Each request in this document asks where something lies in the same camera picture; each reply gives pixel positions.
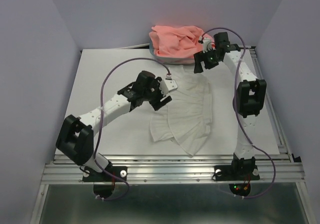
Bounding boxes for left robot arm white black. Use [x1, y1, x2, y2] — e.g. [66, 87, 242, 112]
[55, 71, 178, 181]

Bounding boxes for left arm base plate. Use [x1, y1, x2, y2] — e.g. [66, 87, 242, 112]
[79, 166, 130, 202]

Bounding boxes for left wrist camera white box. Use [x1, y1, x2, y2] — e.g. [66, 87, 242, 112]
[159, 79, 178, 96]

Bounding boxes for aluminium frame rail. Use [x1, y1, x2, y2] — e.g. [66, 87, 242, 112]
[29, 43, 315, 224]

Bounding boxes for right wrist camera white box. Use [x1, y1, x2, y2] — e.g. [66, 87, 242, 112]
[198, 36, 215, 53]

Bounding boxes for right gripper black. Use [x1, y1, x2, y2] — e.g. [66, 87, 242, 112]
[193, 47, 221, 73]

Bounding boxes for white pleated skirt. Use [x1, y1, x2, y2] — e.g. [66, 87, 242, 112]
[149, 65, 213, 156]

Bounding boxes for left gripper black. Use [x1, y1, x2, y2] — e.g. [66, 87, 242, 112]
[142, 77, 172, 111]

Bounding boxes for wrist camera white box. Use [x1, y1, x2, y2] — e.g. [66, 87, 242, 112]
[159, 79, 178, 96]
[198, 36, 215, 53]

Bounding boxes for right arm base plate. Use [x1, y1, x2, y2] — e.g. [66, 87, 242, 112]
[212, 165, 261, 199]

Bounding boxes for grey fabric basket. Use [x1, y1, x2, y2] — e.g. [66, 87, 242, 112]
[149, 42, 195, 65]

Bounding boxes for pink skirt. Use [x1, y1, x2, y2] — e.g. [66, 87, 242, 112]
[149, 25, 215, 58]

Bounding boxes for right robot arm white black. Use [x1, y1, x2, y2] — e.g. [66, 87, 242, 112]
[193, 32, 267, 179]

